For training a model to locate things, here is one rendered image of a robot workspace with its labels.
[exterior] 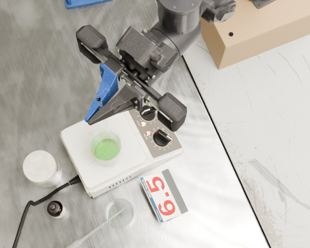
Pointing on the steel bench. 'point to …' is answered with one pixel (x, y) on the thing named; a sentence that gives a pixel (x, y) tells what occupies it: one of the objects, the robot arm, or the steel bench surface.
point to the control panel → (155, 152)
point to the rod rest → (82, 3)
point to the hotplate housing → (150, 162)
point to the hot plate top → (85, 163)
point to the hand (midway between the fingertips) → (105, 104)
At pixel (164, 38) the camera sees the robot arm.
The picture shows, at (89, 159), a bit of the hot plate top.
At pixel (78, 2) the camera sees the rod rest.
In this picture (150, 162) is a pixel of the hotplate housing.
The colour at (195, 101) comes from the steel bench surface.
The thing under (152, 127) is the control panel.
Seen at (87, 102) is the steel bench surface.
